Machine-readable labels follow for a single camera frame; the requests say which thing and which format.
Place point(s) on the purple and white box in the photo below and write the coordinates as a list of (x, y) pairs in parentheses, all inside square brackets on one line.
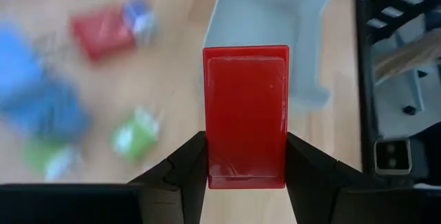
[(138, 15)]

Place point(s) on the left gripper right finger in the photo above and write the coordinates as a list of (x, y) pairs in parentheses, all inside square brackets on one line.
[(310, 182)]

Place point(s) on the green and white box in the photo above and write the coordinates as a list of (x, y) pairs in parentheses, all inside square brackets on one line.
[(136, 138), (41, 155)]

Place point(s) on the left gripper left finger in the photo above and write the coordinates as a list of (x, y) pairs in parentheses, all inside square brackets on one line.
[(179, 182)]

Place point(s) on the red box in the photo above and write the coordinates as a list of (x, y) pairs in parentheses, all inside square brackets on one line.
[(103, 32)]

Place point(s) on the grey plastic bin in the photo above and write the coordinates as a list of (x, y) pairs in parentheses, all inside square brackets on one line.
[(262, 10)]

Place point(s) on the red plastic case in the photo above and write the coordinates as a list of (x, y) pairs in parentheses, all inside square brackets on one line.
[(246, 113)]

